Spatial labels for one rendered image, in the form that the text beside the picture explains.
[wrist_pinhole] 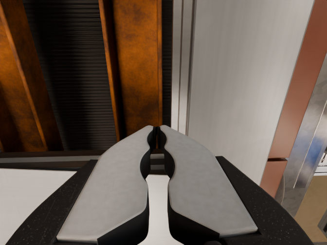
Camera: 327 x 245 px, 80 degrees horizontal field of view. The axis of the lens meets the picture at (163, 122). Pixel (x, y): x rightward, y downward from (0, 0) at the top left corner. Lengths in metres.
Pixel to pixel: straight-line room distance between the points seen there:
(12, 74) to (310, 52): 0.41
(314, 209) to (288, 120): 1.83
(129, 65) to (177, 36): 0.17
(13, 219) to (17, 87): 0.21
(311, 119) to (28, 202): 0.49
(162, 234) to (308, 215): 1.86
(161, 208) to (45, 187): 0.13
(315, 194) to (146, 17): 1.80
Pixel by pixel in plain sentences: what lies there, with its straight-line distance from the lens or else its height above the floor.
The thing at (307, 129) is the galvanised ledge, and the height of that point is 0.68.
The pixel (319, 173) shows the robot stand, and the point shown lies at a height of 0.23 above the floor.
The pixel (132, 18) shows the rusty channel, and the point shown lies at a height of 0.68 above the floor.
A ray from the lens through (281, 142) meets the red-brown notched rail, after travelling 0.27.
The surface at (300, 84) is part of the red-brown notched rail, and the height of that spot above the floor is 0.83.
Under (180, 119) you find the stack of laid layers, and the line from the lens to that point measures 0.20.
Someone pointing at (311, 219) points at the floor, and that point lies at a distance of 2.16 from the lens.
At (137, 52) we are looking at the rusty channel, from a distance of 0.34.
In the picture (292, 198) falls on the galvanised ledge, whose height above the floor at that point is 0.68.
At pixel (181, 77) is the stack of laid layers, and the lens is 0.19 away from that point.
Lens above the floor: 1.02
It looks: 63 degrees down
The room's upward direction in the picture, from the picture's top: 175 degrees clockwise
